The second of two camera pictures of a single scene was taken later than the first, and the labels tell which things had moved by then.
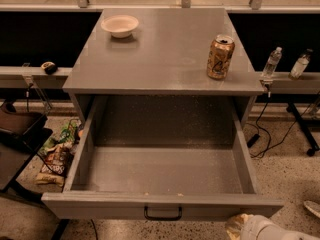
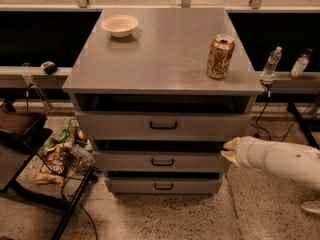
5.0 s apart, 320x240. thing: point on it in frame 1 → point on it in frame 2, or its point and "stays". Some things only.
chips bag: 54,158 stays
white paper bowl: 120,26 stays
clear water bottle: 272,63 stays
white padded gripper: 259,228 → 250,154
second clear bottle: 300,65 stays
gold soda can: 221,50 stays
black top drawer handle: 179,217 → 162,127
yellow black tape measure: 49,67 stays
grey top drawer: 169,183 → 162,125
